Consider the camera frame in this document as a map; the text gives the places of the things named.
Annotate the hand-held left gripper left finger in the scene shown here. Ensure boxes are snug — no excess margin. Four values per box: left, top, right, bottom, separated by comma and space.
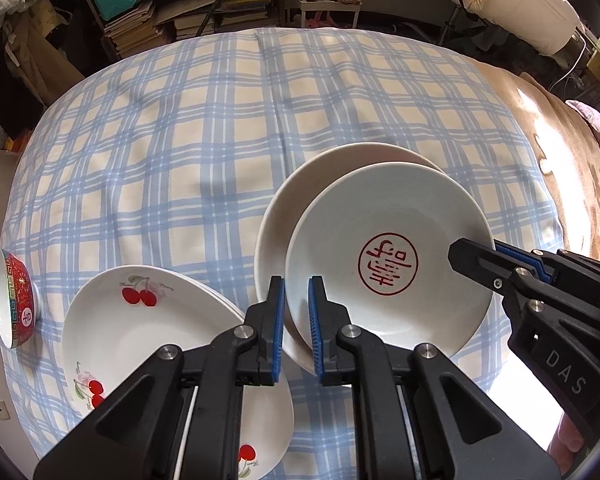
32, 276, 286, 480

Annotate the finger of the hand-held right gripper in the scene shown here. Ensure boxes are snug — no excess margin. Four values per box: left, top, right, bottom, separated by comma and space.
495, 241, 600, 311
447, 238, 552, 315

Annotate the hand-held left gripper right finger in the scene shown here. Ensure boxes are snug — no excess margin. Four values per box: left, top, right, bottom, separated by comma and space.
307, 275, 576, 480

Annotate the small red patterned bowl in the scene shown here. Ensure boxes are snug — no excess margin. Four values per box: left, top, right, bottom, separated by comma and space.
284, 162, 496, 371
0, 247, 42, 349

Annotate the large white cat print bowl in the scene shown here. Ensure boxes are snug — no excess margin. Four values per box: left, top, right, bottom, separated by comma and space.
255, 142, 446, 376

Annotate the brown patterned blanket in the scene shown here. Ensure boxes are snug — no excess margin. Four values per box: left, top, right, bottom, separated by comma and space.
472, 57, 600, 281

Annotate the blue plaid cloth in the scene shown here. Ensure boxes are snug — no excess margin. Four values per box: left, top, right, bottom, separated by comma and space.
0, 27, 566, 480

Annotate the stack of papers and books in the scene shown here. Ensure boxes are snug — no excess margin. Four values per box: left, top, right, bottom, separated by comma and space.
172, 0, 277, 41

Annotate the beige coat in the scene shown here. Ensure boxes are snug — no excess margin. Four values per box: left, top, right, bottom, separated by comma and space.
10, 0, 87, 107

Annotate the white cable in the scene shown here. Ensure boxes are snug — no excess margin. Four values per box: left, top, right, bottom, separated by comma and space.
550, 35, 589, 92

